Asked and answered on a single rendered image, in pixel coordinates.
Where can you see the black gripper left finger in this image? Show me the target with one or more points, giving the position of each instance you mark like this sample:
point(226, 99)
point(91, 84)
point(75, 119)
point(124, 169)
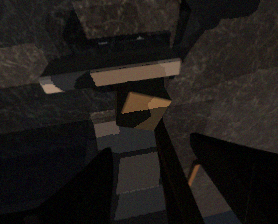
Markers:
point(85, 199)

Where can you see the thin wooden stick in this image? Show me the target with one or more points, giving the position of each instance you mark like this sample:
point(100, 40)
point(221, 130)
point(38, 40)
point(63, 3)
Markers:
point(193, 171)

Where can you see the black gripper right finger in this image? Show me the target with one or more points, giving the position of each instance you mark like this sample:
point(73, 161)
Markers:
point(246, 177)

